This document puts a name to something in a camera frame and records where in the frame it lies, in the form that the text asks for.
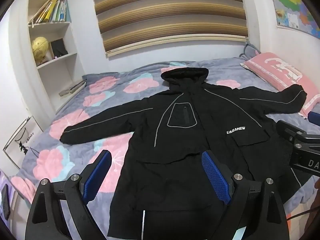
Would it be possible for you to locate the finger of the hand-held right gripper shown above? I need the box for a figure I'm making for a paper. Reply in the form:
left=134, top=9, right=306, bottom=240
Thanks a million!
left=308, top=110, right=320, bottom=125
left=276, top=120, right=320, bottom=154

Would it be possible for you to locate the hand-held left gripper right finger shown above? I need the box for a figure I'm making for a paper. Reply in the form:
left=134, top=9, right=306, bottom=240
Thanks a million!
left=201, top=151, right=288, bottom=240

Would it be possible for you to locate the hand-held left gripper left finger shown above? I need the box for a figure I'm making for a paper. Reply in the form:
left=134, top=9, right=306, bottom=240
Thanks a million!
left=25, top=149, right=111, bottom=240

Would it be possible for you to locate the black hooded jacket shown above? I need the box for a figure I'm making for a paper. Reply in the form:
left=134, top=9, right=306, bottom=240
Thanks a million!
left=60, top=67, right=312, bottom=240

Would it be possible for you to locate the pink pillow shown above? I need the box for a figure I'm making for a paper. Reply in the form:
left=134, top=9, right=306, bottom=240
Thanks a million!
left=241, top=52, right=320, bottom=118

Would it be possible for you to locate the white paper shopping bag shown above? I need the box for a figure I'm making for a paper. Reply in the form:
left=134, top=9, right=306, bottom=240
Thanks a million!
left=2, top=116, right=43, bottom=171

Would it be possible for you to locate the grey pink floral blanket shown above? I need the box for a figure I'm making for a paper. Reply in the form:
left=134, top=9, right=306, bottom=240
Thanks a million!
left=7, top=57, right=320, bottom=240

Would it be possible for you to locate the grey pillow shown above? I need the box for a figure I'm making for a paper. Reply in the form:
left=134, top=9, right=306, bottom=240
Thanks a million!
left=239, top=42, right=262, bottom=58

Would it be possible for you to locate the stack of flat books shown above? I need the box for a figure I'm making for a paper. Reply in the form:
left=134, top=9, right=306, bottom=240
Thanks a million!
left=59, top=79, right=86, bottom=97

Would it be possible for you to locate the white bookshelf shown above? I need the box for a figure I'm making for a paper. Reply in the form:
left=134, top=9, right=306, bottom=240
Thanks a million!
left=26, top=0, right=78, bottom=107

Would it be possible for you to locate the black box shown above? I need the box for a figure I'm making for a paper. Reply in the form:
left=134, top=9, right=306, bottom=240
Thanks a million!
left=50, top=39, right=69, bottom=58

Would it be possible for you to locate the yellow globe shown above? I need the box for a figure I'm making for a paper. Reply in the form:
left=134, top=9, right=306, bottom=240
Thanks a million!
left=31, top=36, right=49, bottom=66

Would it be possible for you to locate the brown striped window blind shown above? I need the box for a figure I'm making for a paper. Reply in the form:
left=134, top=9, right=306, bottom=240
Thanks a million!
left=90, top=0, right=250, bottom=57

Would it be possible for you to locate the row of colourful books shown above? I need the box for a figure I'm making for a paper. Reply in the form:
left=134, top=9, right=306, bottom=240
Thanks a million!
left=32, top=0, right=71, bottom=25

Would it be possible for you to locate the black cable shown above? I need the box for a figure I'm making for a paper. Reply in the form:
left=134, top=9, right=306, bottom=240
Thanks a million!
left=286, top=204, right=320, bottom=222

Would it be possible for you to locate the colourful wall map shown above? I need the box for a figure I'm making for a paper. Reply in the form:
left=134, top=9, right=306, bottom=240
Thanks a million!
left=266, top=0, right=320, bottom=40

